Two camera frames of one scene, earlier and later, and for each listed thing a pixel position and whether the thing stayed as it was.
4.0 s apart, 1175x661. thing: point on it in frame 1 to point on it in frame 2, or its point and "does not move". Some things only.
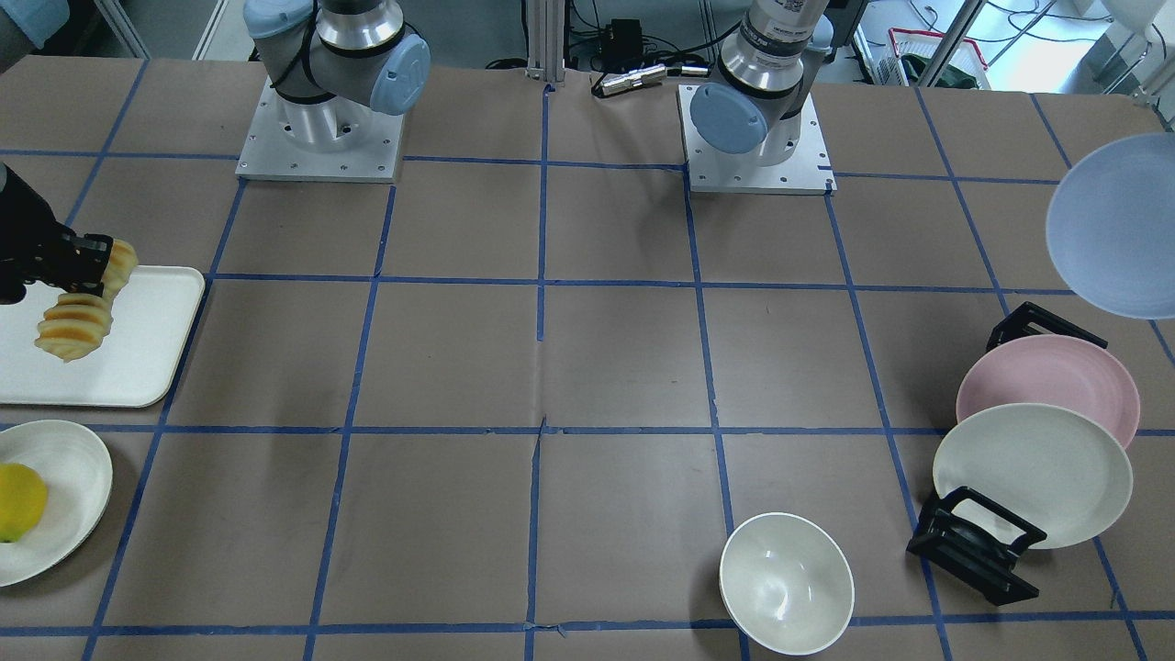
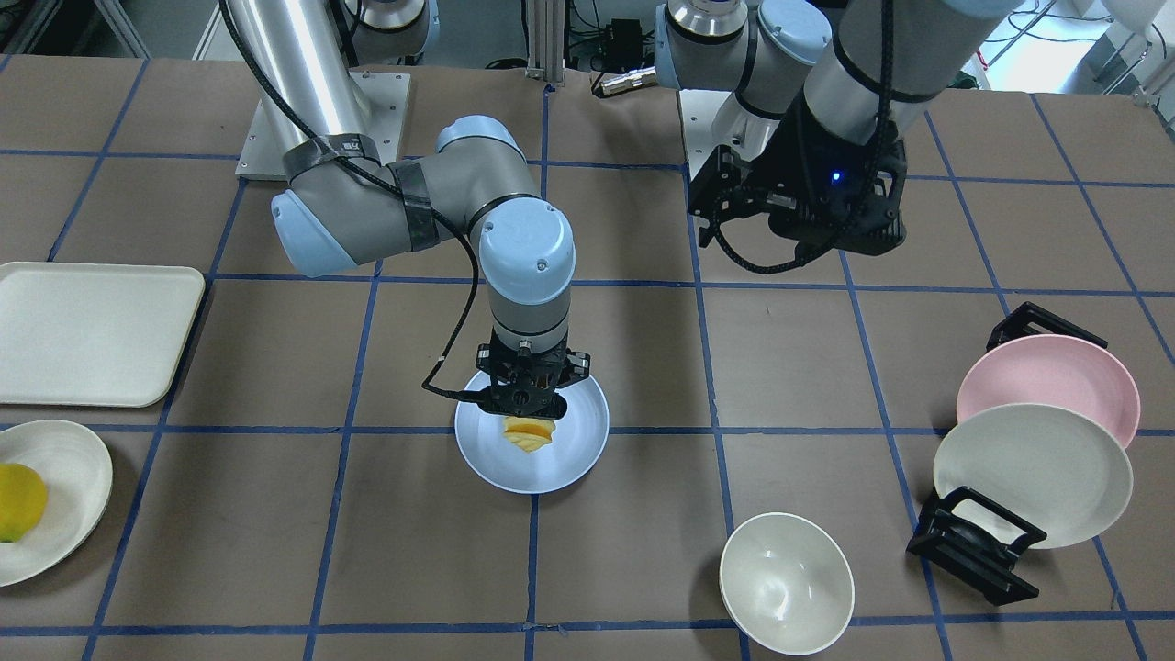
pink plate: [1053, 369] does not move
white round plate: [78, 476] does not move
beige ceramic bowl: [787, 583] does not move
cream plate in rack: [1049, 468] does not move
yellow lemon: [23, 501] does not move
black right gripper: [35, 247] to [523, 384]
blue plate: [1111, 233] to [571, 457]
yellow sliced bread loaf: [72, 328] to [529, 433]
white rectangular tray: [136, 364] does not move
